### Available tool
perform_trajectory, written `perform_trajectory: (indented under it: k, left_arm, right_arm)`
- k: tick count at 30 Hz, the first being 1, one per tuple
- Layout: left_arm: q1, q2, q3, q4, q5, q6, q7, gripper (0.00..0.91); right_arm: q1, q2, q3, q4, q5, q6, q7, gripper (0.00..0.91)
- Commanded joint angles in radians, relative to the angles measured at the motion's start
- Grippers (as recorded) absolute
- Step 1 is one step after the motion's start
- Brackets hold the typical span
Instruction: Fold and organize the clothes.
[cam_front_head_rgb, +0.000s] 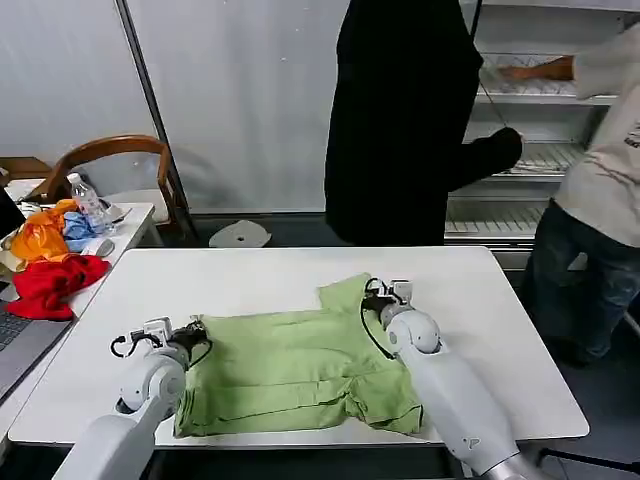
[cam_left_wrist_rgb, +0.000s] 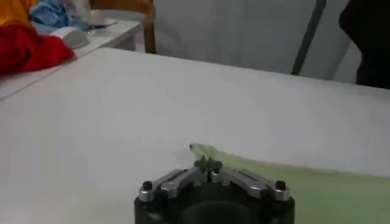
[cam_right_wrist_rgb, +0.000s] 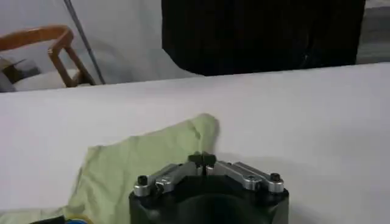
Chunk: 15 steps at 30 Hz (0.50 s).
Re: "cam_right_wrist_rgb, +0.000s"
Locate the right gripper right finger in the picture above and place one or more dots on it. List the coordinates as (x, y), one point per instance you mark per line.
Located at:
(240, 175)

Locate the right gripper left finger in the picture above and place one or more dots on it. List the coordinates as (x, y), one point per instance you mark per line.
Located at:
(173, 178)

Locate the light green shirt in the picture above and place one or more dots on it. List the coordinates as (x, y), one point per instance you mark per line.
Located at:
(137, 170)

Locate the person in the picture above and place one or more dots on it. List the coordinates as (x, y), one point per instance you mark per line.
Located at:
(259, 33)

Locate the brown wooden chair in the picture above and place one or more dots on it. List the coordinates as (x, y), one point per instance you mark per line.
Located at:
(62, 45)

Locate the dark slanted frame bar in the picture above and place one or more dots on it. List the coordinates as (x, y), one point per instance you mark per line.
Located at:
(85, 45)

